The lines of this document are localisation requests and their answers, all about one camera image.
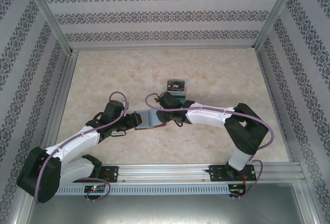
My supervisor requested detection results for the clear acrylic card holder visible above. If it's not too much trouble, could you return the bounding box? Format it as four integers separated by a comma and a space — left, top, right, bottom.
164, 78, 188, 102

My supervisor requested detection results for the small circuit board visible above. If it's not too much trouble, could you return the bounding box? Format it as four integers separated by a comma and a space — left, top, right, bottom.
230, 182, 246, 197
84, 184, 106, 193

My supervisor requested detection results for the grey metal sheet panel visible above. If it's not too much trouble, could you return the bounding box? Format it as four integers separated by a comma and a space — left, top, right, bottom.
15, 194, 317, 224

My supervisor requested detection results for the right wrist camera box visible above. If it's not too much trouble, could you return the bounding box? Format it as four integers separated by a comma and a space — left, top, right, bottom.
156, 91, 182, 110

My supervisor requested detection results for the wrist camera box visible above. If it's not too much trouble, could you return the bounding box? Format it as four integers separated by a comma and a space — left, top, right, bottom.
156, 91, 182, 110
102, 100, 124, 122

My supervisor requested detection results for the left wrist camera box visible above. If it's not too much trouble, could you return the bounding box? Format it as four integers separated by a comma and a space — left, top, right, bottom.
102, 100, 124, 122

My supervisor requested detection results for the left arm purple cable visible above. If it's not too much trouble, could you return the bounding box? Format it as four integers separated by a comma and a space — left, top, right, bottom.
35, 91, 129, 204

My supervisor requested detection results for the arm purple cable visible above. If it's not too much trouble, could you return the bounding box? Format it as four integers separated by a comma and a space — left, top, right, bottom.
35, 91, 129, 204
145, 92, 274, 201

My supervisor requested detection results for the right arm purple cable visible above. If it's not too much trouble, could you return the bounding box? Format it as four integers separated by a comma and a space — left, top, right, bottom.
145, 92, 274, 201

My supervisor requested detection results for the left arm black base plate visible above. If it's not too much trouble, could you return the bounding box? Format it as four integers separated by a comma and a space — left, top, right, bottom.
99, 166, 120, 184

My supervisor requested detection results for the wide aluminium base rail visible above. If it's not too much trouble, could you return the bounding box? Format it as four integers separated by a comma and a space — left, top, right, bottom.
24, 163, 304, 184

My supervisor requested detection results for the aluminium frame beam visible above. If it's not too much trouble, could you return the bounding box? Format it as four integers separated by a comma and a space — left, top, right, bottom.
71, 48, 256, 53

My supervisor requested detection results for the slotted grey cable duct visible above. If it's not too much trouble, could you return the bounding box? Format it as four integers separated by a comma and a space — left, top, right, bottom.
58, 184, 230, 197

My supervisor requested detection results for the aluminium table edge rail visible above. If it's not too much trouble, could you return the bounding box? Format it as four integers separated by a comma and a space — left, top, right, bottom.
38, 53, 78, 157
256, 50, 301, 163

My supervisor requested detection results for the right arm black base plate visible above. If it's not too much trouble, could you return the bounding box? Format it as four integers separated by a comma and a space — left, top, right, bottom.
209, 164, 258, 183

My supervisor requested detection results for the aluminium frame post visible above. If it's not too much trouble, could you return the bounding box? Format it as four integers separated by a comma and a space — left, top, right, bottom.
22, 0, 74, 56
252, 0, 302, 51

